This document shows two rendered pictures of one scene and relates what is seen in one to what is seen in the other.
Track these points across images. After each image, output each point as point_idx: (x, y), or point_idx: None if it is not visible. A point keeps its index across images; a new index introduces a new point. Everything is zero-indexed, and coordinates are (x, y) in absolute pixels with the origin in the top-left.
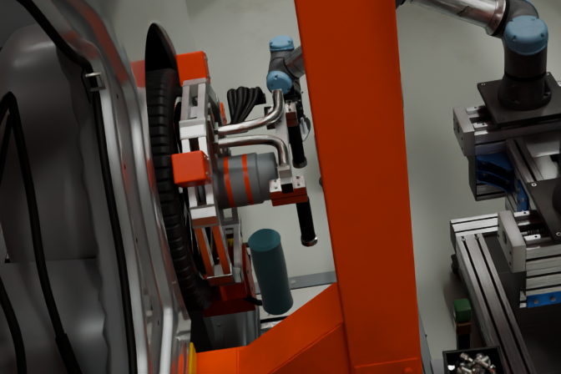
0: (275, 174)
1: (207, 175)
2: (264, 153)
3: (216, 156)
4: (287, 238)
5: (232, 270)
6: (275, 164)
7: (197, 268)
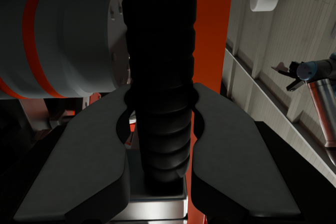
0: (128, 61)
1: (99, 96)
2: (101, 92)
3: (33, 104)
4: None
5: None
6: (127, 74)
7: None
